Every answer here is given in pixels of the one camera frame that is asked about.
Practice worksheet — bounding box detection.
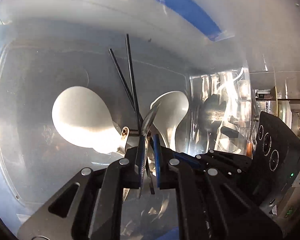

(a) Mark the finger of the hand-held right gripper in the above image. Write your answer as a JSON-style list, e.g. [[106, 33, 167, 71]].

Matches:
[[174, 152, 203, 171], [195, 149, 253, 178]]

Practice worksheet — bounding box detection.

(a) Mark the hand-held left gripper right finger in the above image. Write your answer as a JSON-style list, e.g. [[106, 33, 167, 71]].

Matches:
[[153, 134, 283, 240]]

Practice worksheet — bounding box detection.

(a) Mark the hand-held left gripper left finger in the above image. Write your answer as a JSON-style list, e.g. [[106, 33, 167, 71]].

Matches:
[[17, 135, 148, 240]]

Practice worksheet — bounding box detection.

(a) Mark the metal fork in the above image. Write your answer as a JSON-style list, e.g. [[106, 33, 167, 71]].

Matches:
[[139, 101, 162, 199]]

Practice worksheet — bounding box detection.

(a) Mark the white rice paddle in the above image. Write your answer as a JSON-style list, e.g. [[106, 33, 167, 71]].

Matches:
[[150, 91, 190, 151], [52, 86, 131, 154]]

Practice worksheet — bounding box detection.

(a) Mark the black chopstick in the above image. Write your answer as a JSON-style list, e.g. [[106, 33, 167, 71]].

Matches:
[[125, 34, 143, 133], [109, 48, 143, 127]]

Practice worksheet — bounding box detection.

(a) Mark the clear plastic storage box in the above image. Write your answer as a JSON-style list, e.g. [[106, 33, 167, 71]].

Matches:
[[0, 0, 288, 240]]

